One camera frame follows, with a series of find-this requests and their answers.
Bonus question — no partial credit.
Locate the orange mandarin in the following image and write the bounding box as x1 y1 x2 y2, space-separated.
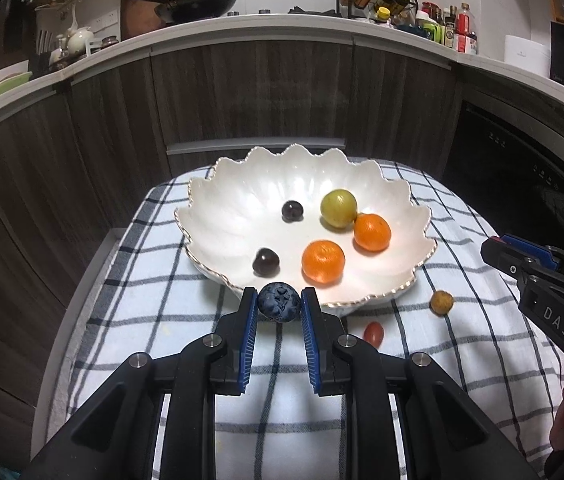
353 213 392 253
301 240 347 283

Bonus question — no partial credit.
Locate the large dark blueberry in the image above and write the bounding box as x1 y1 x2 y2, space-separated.
258 282 301 323

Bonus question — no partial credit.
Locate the black built-in dishwasher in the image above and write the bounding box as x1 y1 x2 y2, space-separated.
442 100 564 281

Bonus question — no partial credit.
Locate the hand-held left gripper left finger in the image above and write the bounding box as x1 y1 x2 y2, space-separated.
24 286 259 480

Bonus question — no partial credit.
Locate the green grape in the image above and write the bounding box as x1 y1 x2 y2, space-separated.
320 189 358 227

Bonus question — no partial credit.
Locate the white teapot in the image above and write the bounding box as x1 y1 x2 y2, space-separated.
66 27 96 54

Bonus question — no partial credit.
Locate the green board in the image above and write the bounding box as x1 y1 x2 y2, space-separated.
0 71 32 108

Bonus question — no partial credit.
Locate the black wok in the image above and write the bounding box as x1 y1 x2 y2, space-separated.
132 0 239 25

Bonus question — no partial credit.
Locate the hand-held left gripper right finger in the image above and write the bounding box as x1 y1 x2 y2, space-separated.
301 286 538 480

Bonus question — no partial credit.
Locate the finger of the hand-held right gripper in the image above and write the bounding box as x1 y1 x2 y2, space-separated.
501 234 560 270
480 236 538 288

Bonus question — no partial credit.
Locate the checkered white cloth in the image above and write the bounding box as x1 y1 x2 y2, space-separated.
44 157 564 480

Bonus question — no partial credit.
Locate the white scalloped bowl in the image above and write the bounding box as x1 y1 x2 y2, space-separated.
174 144 438 310

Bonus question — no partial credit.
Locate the dark wood kitchen cabinet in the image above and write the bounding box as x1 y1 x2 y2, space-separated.
0 40 463 241

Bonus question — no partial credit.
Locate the red-label sauce bottle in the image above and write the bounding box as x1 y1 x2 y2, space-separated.
454 4 479 55

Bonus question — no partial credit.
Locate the red cherry tomato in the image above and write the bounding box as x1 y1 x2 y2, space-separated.
363 322 385 350

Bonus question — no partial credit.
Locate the small yellow-brown fruit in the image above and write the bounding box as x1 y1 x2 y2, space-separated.
430 290 454 317

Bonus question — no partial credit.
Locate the wooden cutting board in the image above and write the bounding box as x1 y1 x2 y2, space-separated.
120 0 170 41

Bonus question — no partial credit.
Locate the white canister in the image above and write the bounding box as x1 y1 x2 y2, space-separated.
504 35 552 78

